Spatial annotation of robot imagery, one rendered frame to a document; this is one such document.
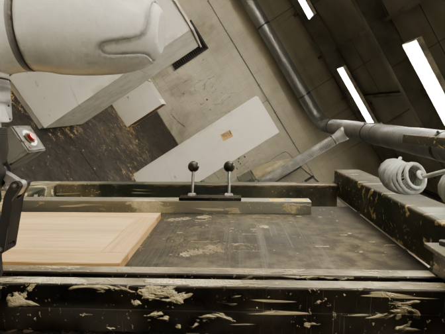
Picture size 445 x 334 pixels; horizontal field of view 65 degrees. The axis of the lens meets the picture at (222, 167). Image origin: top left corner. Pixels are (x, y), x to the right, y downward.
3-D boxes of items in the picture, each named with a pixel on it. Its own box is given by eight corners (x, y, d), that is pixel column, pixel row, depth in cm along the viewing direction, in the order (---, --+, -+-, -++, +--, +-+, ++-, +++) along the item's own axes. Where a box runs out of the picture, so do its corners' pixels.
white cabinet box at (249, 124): (142, 167, 546) (253, 96, 524) (163, 198, 553) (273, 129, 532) (132, 175, 486) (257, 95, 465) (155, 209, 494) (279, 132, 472)
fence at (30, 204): (26, 208, 118) (25, 196, 118) (308, 209, 114) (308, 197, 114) (17, 212, 113) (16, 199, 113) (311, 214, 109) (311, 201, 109)
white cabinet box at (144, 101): (116, 98, 630) (148, 76, 623) (134, 125, 638) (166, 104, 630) (107, 97, 586) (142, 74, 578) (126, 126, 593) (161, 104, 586)
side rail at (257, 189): (63, 207, 144) (61, 181, 142) (332, 209, 139) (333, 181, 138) (56, 211, 138) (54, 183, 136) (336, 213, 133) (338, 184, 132)
